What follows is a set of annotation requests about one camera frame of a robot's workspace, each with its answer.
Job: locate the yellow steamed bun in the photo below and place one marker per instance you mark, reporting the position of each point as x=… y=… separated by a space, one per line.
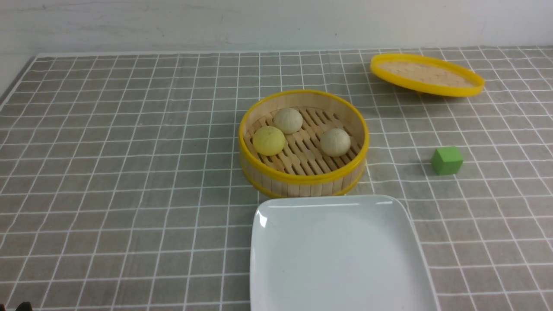
x=268 y=141

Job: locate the white steamed bun back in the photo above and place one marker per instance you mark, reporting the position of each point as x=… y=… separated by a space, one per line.
x=288 y=120

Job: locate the white steamed bun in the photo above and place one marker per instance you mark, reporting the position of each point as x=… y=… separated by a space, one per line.
x=335 y=142
x=288 y=120

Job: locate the yellow rimmed bamboo steamer lid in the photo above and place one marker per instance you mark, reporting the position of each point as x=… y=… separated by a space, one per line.
x=427 y=75

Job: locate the white square plate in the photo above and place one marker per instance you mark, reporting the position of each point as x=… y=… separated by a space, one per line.
x=344 y=253

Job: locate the yellow rimmed bamboo steamer basket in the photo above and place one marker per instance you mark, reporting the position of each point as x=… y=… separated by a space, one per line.
x=302 y=169

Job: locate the grey checked tablecloth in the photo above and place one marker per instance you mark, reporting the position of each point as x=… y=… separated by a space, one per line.
x=121 y=185

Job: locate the green wooden cube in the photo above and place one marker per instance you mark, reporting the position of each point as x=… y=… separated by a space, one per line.
x=447 y=160

